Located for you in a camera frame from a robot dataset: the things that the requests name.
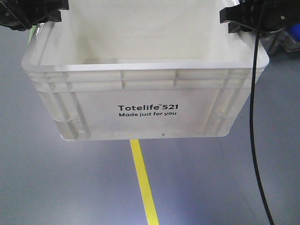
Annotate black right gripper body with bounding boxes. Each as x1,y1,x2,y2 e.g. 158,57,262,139
239,0,300,33

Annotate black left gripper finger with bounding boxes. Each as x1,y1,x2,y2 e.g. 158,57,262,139
35,10,62,25
47,0,69,10

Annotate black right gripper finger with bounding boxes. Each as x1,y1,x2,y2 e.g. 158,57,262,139
219,4,246,23
228,22,254,33

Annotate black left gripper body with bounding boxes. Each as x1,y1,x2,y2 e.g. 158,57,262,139
0,0,61,30

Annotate white plastic tote box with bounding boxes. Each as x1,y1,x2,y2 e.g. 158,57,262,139
22,0,255,141

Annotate blue bin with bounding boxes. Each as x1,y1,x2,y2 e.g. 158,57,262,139
288,23,300,42

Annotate metal shelf edge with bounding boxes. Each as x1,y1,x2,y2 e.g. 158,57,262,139
260,30,300,56

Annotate yellow floor tape line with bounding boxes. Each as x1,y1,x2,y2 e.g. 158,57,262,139
130,139,159,225

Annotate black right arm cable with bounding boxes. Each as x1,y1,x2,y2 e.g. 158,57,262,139
248,0,275,225

